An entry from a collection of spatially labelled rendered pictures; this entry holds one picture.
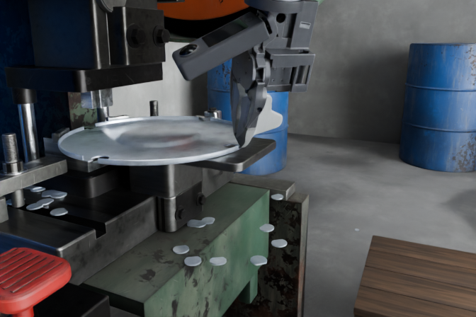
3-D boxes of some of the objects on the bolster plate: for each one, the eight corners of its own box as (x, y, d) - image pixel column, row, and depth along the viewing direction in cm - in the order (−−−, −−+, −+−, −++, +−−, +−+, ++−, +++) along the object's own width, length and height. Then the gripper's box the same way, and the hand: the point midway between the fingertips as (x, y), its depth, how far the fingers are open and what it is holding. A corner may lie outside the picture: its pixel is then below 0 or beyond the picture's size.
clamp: (75, 191, 63) (69, 125, 61) (-36, 238, 49) (-50, 153, 46) (47, 185, 66) (40, 122, 63) (-66, 228, 51) (-82, 148, 49)
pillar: (43, 163, 67) (33, 76, 64) (32, 166, 65) (20, 77, 62) (34, 161, 68) (23, 76, 65) (22, 165, 66) (10, 76, 63)
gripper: (331, 6, 47) (295, 158, 58) (295, -14, 54) (269, 126, 65) (263, 3, 44) (238, 165, 55) (234, -17, 51) (217, 130, 62)
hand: (238, 138), depth 58 cm, fingers closed
